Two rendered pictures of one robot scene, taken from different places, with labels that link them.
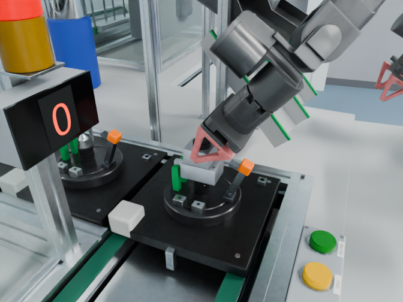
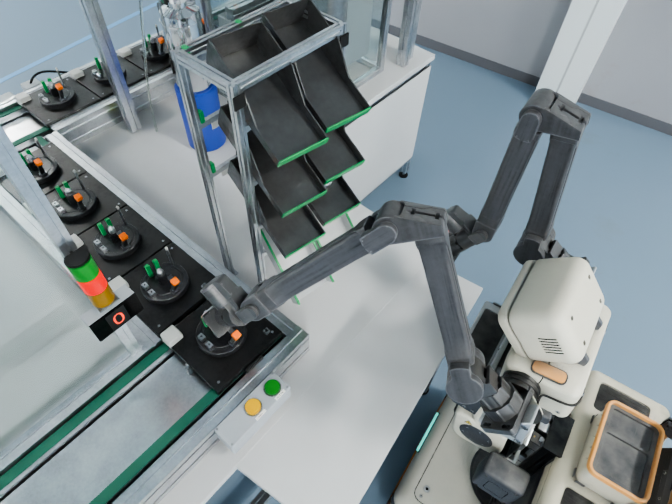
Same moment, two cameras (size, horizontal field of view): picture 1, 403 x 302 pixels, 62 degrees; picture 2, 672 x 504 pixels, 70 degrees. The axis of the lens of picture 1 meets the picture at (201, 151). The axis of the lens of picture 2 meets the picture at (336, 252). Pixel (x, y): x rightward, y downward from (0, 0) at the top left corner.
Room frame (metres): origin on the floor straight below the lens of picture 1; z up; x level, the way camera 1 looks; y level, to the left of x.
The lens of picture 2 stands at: (-0.06, -0.46, 2.20)
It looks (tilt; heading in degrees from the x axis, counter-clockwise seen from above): 52 degrees down; 15
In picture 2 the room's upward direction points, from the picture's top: 3 degrees clockwise
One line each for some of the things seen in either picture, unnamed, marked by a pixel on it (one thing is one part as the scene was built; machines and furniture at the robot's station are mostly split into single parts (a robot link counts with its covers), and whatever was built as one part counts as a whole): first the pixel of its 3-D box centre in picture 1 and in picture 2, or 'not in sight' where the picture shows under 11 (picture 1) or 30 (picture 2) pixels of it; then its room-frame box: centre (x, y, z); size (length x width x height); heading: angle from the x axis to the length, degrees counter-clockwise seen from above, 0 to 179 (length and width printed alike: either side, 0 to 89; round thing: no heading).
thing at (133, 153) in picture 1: (85, 150); (162, 276); (0.58, 0.23, 1.01); 0.24 x 0.24 x 0.13; 67
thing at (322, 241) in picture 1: (322, 242); (272, 387); (0.38, -0.19, 0.96); 0.04 x 0.04 x 0.02
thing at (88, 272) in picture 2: not in sight; (82, 266); (0.35, 0.18, 1.38); 0.05 x 0.05 x 0.05
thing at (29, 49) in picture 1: (23, 41); (99, 292); (0.35, 0.18, 1.28); 0.05 x 0.05 x 0.05
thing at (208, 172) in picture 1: (196, 156); not in sight; (0.48, 0.01, 1.06); 0.08 x 0.04 x 0.07; 67
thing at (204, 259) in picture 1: (202, 203); (222, 336); (0.48, 0.00, 0.96); 0.24 x 0.24 x 0.02; 67
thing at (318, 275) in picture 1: (316, 277); (253, 407); (0.32, -0.17, 0.96); 0.04 x 0.04 x 0.02
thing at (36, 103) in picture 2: not in sight; (53, 89); (1.26, 1.12, 1.01); 0.24 x 0.24 x 0.13; 67
